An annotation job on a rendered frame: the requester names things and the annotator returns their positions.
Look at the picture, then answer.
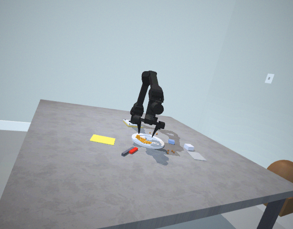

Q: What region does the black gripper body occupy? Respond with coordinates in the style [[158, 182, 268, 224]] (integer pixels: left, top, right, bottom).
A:
[[132, 109, 165, 129]]

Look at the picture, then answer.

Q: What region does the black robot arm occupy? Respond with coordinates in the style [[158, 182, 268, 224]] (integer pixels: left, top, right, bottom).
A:
[[129, 71, 164, 125]]

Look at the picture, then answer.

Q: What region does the white block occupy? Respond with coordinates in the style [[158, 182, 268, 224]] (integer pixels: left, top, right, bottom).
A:
[[184, 144, 194, 151]]

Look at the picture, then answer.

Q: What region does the light blue cube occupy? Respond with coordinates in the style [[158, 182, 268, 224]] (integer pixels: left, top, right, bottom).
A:
[[168, 139, 175, 144]]

